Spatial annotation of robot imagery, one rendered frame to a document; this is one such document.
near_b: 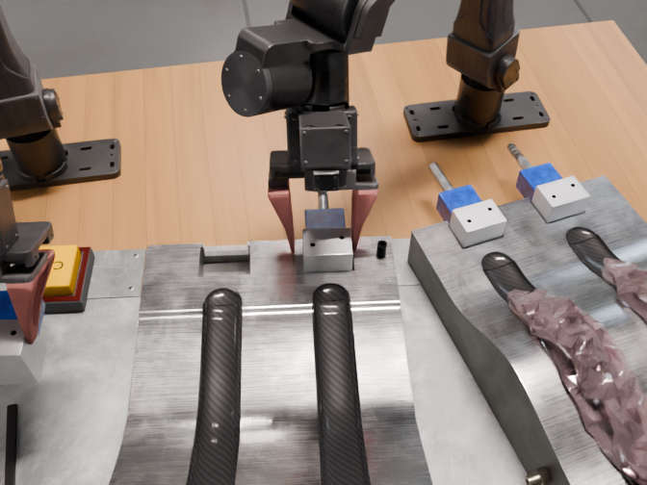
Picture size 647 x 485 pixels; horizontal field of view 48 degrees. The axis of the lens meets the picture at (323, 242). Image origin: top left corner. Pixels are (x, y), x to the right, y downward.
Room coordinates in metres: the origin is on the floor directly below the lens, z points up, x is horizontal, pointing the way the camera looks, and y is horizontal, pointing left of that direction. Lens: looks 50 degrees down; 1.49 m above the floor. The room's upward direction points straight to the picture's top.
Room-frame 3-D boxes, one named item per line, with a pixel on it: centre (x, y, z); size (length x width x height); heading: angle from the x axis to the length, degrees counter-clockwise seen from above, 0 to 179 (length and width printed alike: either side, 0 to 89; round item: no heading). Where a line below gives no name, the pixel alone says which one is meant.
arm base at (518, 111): (0.80, -0.22, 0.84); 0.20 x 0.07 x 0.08; 100
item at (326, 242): (0.52, 0.00, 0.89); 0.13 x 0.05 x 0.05; 3
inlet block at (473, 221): (0.58, -0.16, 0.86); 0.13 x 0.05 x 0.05; 20
